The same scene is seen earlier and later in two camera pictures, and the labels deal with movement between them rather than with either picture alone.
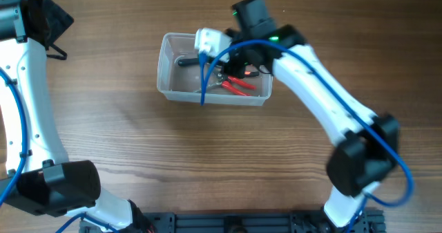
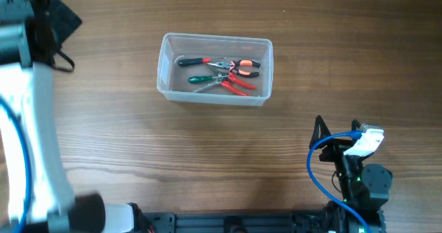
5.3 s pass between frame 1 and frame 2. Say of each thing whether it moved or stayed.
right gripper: moved
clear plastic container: stayed
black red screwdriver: stayed
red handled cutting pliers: stayed
